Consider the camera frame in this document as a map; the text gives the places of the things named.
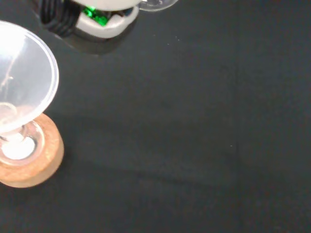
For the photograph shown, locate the brown cork ring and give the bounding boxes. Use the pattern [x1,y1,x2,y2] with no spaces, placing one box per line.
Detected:
[0,113,65,189]

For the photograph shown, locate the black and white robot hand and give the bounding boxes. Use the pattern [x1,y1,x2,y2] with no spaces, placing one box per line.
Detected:
[31,0,143,56]

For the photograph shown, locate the clear plastic funnel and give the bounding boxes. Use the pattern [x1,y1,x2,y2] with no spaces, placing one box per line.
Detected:
[0,20,60,142]

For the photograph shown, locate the clear round-bottom flask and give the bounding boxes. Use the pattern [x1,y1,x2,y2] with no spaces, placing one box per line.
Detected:
[0,120,46,166]

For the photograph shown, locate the black bench cloth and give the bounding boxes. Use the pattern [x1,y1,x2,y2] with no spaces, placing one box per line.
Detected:
[0,0,311,233]

